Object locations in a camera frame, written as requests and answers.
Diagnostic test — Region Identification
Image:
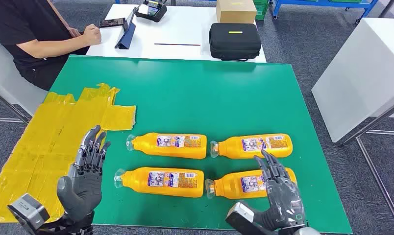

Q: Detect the white square table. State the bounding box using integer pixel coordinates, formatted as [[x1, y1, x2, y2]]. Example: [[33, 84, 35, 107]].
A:
[[311, 18, 394, 143]]

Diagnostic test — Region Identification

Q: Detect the black smartphone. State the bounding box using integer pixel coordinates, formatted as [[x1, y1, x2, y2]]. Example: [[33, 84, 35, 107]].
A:
[[98, 18, 126, 28]]

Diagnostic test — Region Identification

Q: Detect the black carrying case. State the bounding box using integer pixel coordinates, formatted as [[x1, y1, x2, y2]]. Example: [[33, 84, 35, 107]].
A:
[[209, 23, 262, 62]]

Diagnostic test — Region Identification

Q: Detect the green table mat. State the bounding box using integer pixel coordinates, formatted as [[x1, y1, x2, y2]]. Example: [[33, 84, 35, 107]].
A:
[[49, 55, 353, 234]]

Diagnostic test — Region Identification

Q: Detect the black handheld controller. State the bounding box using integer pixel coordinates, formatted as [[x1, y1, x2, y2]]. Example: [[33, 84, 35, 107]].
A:
[[134, 0, 168, 23]]

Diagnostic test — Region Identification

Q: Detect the thin dark stick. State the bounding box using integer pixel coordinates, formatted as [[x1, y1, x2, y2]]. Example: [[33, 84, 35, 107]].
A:
[[154, 43, 201, 47]]

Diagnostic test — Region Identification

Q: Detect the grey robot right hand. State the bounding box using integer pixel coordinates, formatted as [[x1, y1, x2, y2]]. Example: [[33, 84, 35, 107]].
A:
[[248, 149, 307, 230]]

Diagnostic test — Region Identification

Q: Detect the green storage crate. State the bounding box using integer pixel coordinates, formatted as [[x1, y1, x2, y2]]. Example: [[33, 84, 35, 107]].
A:
[[252, 0, 270, 21]]

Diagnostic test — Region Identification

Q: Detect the tablet in blue cover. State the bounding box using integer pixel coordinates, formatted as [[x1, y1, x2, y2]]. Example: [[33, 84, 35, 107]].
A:
[[115, 7, 138, 50]]

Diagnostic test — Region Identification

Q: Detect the yellow plastic sheet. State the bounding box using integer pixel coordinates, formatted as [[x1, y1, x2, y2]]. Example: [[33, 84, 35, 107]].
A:
[[0, 83, 137, 224]]

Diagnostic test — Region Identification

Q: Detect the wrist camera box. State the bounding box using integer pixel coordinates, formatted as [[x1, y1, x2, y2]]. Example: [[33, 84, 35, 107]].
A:
[[7, 193, 50, 233], [225, 201, 259, 235]]

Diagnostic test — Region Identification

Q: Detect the orange detergent bottle clear cap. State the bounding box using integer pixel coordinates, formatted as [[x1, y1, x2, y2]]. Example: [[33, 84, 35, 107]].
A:
[[210, 133, 294, 159], [125, 132, 208, 160], [205, 167, 297, 200], [114, 167, 205, 198]]

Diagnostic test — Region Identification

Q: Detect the grey metal table frame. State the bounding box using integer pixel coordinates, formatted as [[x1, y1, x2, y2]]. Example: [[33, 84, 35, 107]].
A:
[[341, 98, 394, 234]]

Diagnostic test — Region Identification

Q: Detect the white side table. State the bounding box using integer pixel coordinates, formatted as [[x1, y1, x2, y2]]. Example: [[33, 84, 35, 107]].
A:
[[0, 32, 49, 124]]

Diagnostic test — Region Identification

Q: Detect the person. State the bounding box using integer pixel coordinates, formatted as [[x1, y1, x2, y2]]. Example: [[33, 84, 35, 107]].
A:
[[0, 0, 102, 92]]

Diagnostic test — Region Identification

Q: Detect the brown cardboard box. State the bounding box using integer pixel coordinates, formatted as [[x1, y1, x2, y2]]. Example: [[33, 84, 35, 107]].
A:
[[216, 0, 257, 24]]

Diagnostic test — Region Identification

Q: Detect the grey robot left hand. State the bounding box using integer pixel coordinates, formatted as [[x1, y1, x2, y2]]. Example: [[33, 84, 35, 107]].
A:
[[56, 125, 111, 224]]

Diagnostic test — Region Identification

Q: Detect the person's right hand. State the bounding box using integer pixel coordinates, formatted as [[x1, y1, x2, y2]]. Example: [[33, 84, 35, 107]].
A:
[[81, 23, 102, 47]]

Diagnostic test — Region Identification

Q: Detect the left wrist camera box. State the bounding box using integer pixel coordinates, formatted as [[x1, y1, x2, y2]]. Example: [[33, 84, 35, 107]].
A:
[[7, 193, 50, 233]]

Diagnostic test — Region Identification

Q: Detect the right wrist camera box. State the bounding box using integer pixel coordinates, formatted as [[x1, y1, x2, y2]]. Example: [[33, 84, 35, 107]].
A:
[[225, 201, 259, 235]]

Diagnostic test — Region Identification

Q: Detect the blue metal rack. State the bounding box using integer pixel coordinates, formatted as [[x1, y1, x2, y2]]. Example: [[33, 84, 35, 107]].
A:
[[272, 0, 379, 25]]

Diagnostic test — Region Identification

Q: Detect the long white table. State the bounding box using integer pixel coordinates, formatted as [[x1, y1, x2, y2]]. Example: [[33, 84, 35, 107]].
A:
[[86, 3, 268, 63]]

